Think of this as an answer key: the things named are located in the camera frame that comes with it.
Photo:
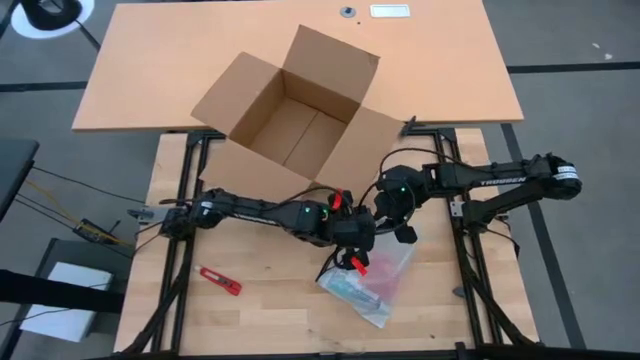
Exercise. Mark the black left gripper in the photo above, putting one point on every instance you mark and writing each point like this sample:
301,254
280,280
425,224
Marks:
350,230

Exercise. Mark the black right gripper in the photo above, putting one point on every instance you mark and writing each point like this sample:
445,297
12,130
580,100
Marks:
407,185

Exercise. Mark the white translucent zip pouch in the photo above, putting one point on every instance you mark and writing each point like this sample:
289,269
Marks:
395,250

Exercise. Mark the pink round disc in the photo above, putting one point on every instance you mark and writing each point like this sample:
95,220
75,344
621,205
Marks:
385,272

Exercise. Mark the teal white packet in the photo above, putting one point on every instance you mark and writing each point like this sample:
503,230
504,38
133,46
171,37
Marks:
352,295

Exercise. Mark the brown cardboard box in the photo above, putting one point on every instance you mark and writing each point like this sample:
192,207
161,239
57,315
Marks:
300,130

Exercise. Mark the red box cutter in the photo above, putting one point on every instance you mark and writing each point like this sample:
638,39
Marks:
220,281

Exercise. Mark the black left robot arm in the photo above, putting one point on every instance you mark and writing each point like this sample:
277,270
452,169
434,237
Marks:
260,212

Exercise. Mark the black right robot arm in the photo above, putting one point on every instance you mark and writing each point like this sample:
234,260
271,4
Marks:
500,180

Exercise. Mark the small dark grey scrap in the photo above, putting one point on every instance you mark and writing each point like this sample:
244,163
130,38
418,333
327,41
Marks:
458,291

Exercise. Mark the black clamp knob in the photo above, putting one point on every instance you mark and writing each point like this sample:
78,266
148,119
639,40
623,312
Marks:
411,125

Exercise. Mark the white desk plate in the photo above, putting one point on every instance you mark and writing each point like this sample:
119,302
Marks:
390,11

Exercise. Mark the grey desk grommet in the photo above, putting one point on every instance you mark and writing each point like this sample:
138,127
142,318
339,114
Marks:
348,12

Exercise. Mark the black power adapter box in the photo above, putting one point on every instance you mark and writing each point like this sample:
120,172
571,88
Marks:
92,231

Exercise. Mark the light wooden desk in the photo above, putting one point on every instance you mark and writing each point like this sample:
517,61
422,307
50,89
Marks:
150,65

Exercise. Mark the white board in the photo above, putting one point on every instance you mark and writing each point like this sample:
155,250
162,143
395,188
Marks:
60,325

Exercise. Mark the black side table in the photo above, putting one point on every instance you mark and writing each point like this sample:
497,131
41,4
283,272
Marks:
15,170

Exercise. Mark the white round floor base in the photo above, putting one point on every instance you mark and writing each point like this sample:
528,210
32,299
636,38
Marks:
52,35

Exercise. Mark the black stand foot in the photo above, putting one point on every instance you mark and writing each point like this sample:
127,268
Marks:
50,12

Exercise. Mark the silver mounting bracket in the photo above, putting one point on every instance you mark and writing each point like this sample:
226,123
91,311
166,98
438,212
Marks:
456,209
145,215

